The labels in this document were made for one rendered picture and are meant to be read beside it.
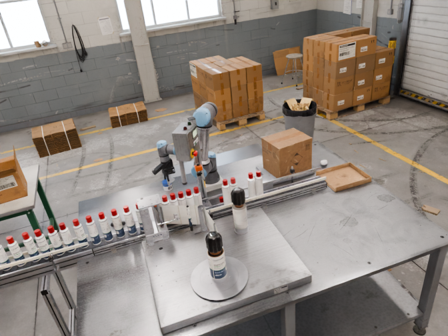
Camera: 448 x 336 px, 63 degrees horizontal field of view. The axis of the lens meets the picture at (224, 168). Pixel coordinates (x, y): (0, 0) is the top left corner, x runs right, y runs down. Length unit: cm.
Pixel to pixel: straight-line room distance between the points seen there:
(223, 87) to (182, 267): 391
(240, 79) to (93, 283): 417
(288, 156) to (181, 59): 530
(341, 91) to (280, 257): 414
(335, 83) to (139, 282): 443
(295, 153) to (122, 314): 161
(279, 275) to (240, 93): 414
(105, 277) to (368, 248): 152
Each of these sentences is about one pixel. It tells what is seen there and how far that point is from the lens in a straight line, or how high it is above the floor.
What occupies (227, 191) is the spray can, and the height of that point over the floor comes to 101.
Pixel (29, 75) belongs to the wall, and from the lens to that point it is 757.
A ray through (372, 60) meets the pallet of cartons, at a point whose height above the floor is 80.
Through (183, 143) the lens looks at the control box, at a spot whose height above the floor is 141.
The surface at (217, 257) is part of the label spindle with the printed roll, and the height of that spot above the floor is 107.
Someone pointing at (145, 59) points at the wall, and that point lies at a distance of 755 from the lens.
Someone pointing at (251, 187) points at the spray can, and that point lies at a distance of 249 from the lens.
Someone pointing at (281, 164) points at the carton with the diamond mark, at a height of 99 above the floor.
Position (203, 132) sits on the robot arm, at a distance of 249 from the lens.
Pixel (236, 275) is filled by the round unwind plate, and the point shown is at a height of 89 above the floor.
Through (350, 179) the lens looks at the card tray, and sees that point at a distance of 289.
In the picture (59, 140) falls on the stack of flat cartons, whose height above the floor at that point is 20.
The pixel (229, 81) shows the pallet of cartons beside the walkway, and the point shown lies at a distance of 573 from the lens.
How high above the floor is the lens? 234
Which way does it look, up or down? 29 degrees down
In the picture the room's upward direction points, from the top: 7 degrees counter-clockwise
